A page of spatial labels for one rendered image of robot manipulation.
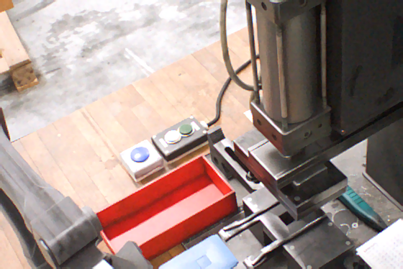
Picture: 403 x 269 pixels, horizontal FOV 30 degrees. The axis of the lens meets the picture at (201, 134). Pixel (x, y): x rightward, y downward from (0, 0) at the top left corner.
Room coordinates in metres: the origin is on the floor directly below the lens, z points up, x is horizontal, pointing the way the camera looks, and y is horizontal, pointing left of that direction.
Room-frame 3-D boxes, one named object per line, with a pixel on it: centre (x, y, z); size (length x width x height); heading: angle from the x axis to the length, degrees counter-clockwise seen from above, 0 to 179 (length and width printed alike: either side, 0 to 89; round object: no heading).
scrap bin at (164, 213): (0.91, 0.09, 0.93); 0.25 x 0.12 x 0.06; 114
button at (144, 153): (1.07, 0.13, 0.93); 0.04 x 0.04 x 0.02
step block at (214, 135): (1.02, -0.04, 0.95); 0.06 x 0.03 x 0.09; 24
